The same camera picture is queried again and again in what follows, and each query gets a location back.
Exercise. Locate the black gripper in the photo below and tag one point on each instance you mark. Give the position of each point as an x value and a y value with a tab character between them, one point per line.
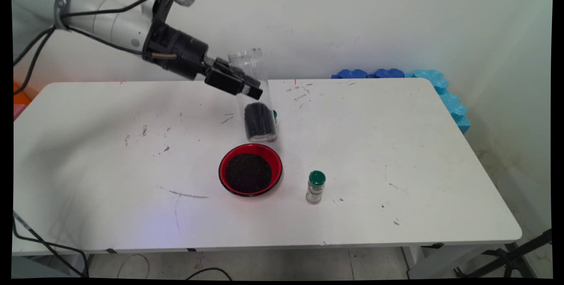
176	51

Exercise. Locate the clear jar with black seeds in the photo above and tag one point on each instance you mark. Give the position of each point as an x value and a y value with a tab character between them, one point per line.
260	122

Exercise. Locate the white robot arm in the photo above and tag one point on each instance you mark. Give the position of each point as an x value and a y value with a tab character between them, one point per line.
110	20

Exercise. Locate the green-capped spice bottle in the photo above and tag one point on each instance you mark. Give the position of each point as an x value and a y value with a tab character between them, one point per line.
316	186
275	116

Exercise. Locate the red bowl with black seeds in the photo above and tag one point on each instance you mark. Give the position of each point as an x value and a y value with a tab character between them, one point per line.
249	175

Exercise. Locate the orange box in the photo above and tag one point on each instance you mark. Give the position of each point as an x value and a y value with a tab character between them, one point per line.
20	94

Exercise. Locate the light blue foam mat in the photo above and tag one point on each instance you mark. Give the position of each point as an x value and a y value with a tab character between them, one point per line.
449	100

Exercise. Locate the white table leg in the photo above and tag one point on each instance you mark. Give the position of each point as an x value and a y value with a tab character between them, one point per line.
440	260

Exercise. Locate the black tripod stand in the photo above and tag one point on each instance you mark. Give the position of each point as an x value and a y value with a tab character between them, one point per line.
506	258

